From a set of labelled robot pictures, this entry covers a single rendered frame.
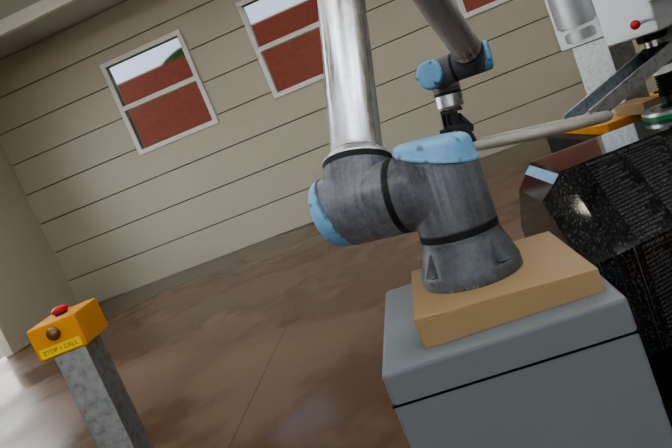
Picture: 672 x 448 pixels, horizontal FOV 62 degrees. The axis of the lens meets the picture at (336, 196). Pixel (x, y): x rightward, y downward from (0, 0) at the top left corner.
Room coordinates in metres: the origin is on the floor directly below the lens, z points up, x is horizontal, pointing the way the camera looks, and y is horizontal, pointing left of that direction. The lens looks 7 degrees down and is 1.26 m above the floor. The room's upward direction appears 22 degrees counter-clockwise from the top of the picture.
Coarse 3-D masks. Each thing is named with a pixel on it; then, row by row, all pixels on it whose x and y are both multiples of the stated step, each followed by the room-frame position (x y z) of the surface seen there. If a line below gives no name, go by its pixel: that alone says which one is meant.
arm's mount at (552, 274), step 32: (544, 256) 0.98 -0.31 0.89; (576, 256) 0.92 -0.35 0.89; (416, 288) 1.04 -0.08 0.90; (480, 288) 0.92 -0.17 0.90; (512, 288) 0.87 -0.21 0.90; (544, 288) 0.85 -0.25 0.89; (576, 288) 0.84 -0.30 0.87; (416, 320) 0.88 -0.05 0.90; (448, 320) 0.87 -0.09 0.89; (480, 320) 0.86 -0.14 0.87; (512, 320) 0.86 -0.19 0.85
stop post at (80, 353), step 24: (72, 312) 1.24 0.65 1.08; (96, 312) 1.31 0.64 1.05; (72, 336) 1.22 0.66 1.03; (96, 336) 1.27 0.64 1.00; (72, 360) 1.25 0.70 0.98; (96, 360) 1.26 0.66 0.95; (72, 384) 1.25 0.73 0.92; (96, 384) 1.24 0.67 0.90; (120, 384) 1.31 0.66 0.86; (96, 408) 1.25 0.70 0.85; (120, 408) 1.26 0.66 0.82; (96, 432) 1.25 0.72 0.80; (120, 432) 1.24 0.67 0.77; (144, 432) 1.31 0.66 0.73
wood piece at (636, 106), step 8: (656, 96) 2.41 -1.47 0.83; (624, 104) 2.53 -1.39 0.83; (632, 104) 2.45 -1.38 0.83; (640, 104) 2.40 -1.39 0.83; (648, 104) 2.39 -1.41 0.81; (656, 104) 2.39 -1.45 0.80; (616, 112) 2.58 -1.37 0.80; (624, 112) 2.52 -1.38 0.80; (632, 112) 2.47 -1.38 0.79; (640, 112) 2.42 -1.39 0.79
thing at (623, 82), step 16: (640, 64) 2.02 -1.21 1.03; (656, 64) 1.89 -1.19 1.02; (608, 80) 1.96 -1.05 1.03; (624, 80) 1.84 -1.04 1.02; (640, 80) 1.86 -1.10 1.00; (592, 96) 1.92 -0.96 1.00; (608, 96) 1.80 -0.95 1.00; (624, 96) 1.83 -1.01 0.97; (576, 112) 1.89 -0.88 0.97; (592, 112) 1.77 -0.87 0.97
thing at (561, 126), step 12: (564, 120) 1.88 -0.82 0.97; (576, 120) 1.52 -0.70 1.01; (588, 120) 1.52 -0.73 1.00; (600, 120) 1.54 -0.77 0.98; (504, 132) 1.98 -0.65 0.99; (516, 132) 1.96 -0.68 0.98; (528, 132) 1.53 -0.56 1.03; (540, 132) 1.52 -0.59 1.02; (552, 132) 1.51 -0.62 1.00; (564, 132) 1.52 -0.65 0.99; (480, 144) 1.61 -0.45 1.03; (492, 144) 1.58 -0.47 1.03; (504, 144) 1.56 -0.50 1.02
